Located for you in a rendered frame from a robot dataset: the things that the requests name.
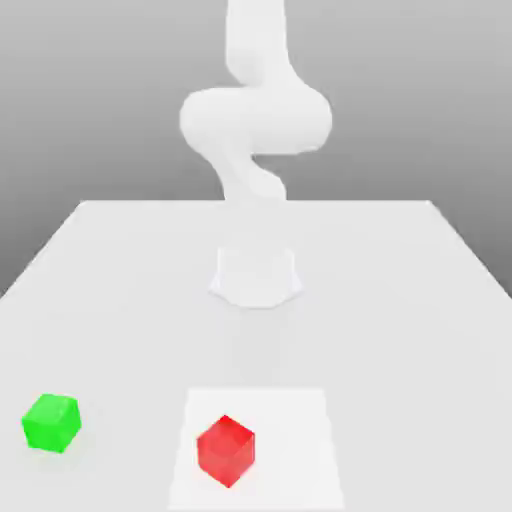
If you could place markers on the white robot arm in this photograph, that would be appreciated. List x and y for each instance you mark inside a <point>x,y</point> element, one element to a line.
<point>256,120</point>

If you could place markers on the small red cube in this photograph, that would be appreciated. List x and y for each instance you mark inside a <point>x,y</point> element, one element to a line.
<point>226,452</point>

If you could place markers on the small green cube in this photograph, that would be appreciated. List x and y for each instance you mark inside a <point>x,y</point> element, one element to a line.
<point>51,424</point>

